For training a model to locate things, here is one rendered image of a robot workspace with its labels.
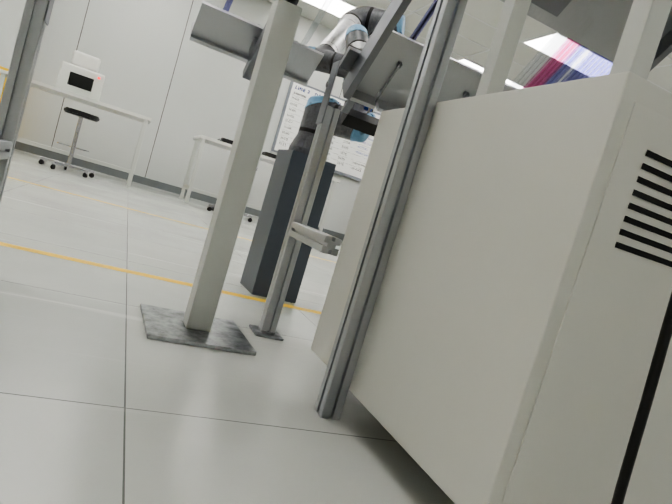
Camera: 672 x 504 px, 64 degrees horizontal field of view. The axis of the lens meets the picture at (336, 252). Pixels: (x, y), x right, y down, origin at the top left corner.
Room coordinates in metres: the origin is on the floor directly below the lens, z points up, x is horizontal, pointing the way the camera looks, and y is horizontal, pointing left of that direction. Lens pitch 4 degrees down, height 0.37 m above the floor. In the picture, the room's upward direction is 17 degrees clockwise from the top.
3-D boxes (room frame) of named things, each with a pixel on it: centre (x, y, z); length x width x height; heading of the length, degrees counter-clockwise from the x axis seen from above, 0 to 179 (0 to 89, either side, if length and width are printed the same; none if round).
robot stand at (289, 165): (2.09, 0.21, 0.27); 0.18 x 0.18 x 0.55; 26
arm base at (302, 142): (2.09, 0.21, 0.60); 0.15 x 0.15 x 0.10
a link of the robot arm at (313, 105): (2.08, 0.20, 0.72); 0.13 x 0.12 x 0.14; 80
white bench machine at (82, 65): (6.05, 3.26, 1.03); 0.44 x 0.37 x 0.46; 119
